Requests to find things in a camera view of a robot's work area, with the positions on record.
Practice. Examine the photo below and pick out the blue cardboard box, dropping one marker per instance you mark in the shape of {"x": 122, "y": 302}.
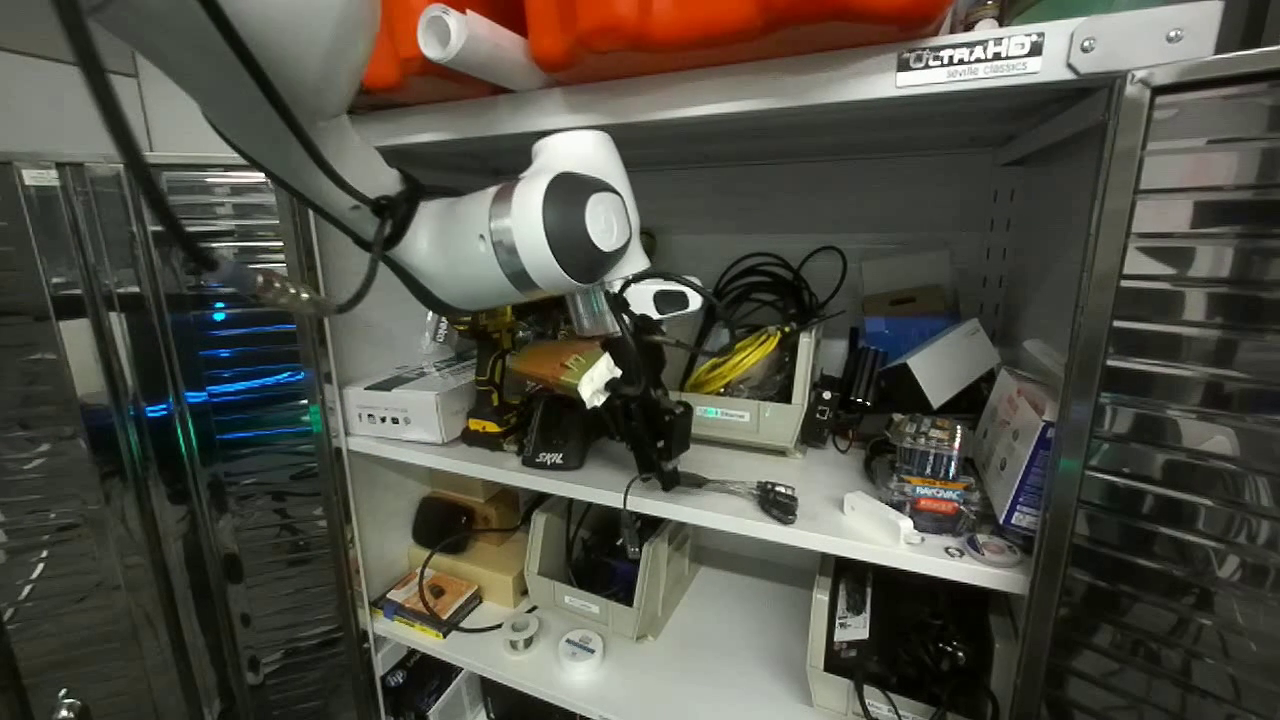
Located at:
{"x": 904, "y": 335}

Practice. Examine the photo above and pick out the black power supply brick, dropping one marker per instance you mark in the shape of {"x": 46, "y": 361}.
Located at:
{"x": 927, "y": 642}

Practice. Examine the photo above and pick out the white storage bin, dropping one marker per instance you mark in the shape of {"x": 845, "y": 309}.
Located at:
{"x": 461, "y": 701}

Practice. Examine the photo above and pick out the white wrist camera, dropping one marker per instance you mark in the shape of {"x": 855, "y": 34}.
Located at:
{"x": 662, "y": 299}

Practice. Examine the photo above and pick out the black battery charger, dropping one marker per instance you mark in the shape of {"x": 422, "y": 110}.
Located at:
{"x": 555, "y": 442}

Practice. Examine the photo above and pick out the white cardboard flap box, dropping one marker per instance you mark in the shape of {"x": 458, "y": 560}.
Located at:
{"x": 954, "y": 361}

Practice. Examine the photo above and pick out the battery blister pack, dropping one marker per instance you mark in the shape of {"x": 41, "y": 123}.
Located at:
{"x": 927, "y": 453}

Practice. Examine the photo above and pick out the gold patterned pouch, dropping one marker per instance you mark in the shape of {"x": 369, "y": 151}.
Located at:
{"x": 555, "y": 364}

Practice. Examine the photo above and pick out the black camera device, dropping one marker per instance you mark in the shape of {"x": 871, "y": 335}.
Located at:
{"x": 855, "y": 386}

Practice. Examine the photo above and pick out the white blue product box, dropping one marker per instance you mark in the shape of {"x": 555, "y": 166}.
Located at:
{"x": 1013, "y": 445}

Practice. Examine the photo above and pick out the white electronic box device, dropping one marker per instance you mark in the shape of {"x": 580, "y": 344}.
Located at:
{"x": 405, "y": 402}

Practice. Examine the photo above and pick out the black rounded device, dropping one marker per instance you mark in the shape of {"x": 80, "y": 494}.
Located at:
{"x": 440, "y": 522}

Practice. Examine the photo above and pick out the white disc with blue label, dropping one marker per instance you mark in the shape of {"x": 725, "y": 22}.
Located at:
{"x": 580, "y": 649}

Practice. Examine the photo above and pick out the small tan cardboard box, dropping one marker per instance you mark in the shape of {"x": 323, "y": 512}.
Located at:
{"x": 500, "y": 560}

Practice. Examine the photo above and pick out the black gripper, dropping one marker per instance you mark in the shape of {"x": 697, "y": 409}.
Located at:
{"x": 644, "y": 386}

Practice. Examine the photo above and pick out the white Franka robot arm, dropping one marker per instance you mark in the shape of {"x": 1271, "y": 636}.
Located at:
{"x": 455, "y": 242}

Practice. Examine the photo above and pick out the white rolled paper tube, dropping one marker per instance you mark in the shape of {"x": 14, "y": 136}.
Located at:
{"x": 464, "y": 43}

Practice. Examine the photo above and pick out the black power adapter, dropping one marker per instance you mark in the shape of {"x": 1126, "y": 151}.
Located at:
{"x": 600, "y": 555}

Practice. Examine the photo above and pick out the small white tape roll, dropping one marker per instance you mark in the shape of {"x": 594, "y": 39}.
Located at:
{"x": 521, "y": 624}

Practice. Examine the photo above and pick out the small white plastic object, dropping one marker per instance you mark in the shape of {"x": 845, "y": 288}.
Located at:
{"x": 881, "y": 516}

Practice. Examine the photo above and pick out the beige storage drawer bin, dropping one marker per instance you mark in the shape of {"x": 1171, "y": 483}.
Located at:
{"x": 600, "y": 613}

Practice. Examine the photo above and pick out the grey metal shelf cabinet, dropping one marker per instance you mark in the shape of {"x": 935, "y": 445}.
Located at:
{"x": 800, "y": 97}

